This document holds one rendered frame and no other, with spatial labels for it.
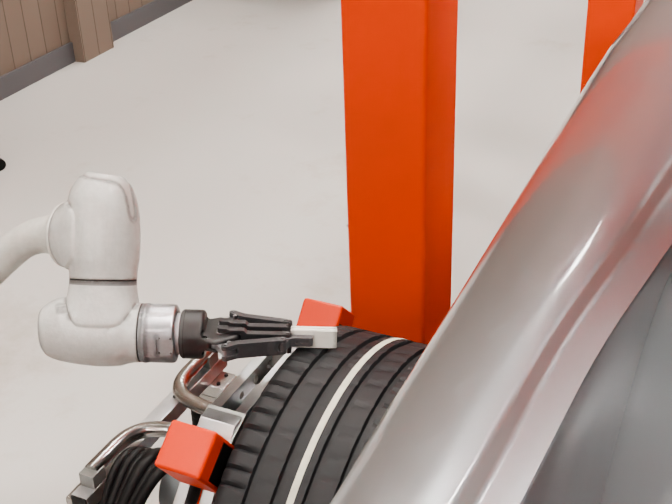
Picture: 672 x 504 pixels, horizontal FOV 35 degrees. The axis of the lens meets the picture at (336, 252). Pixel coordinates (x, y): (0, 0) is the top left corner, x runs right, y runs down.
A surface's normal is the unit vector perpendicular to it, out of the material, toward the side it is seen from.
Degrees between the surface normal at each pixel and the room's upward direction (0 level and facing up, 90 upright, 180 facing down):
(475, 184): 0
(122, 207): 65
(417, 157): 90
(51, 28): 90
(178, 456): 35
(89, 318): 55
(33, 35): 90
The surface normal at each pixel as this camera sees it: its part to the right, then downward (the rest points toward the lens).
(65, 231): -0.51, -0.04
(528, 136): -0.04, -0.87
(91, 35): 0.91, 0.18
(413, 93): -0.43, 0.46
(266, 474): -0.27, -0.45
